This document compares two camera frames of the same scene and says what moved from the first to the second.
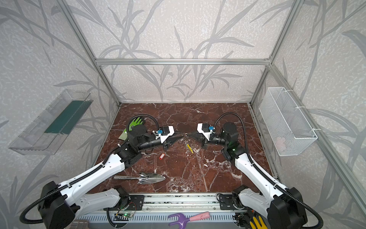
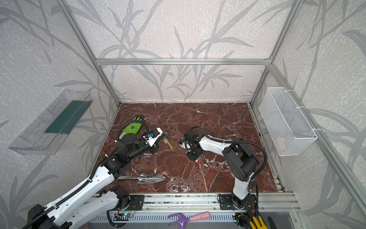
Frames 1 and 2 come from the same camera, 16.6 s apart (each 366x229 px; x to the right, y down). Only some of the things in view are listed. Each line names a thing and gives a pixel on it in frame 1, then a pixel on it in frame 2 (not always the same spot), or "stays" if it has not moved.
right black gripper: x=203 y=139 to x=191 y=153
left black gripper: x=167 y=140 to x=156 y=144
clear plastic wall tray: x=45 y=136 stays
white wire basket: x=290 y=133 stays
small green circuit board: x=127 y=214 stays
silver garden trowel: x=145 y=178 stays
